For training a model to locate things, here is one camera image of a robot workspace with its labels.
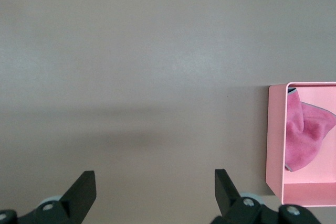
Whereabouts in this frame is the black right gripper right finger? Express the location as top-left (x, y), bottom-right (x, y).
top-left (212, 169), bottom-right (320, 224)

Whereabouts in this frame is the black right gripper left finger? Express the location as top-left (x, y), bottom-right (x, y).
top-left (0, 170), bottom-right (97, 224)

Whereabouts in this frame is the pink wiping cloth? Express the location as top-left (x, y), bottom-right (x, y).
top-left (283, 87), bottom-right (336, 173)

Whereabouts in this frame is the pink rectangular box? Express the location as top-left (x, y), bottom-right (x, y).
top-left (264, 81), bottom-right (336, 208)

